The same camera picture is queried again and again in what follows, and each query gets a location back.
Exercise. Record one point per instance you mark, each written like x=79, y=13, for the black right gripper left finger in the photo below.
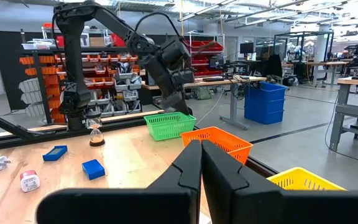
x=166, y=205

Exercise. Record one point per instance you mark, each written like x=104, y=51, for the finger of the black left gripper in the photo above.
x=183, y=104
x=170, y=102

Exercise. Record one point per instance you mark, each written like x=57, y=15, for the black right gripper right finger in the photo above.
x=247, y=202

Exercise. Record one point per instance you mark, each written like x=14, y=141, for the blue eraser block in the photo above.
x=93, y=169

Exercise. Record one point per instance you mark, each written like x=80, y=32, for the blue digital thermometer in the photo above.
x=54, y=153

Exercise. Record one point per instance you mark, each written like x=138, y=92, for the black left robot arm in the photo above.
x=73, y=46

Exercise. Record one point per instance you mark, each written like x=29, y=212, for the green bag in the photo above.
x=202, y=92

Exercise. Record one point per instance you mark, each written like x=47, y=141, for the green plastic basket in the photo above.
x=166, y=127

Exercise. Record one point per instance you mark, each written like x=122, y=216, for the shelf rack red bins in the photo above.
x=204, y=59

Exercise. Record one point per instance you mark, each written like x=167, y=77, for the wooden table grey legs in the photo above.
x=228, y=81

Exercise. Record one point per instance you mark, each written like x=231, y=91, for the yellow plastic basket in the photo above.
x=300, y=179

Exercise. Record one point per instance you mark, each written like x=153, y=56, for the orange plastic basket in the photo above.
x=228, y=146

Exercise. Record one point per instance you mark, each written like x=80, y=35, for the shelf rack orange bins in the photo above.
x=104, y=71

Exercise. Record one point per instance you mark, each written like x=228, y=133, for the blue storage bin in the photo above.
x=264, y=105
x=267, y=90
x=264, y=118

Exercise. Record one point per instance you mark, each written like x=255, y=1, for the black hourglass orange sand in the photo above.
x=96, y=137

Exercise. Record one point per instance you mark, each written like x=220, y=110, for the black computer monitor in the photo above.
x=246, y=47

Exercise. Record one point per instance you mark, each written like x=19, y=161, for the grey workbench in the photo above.
x=353, y=112

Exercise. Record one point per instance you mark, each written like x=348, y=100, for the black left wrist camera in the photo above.
x=174, y=51

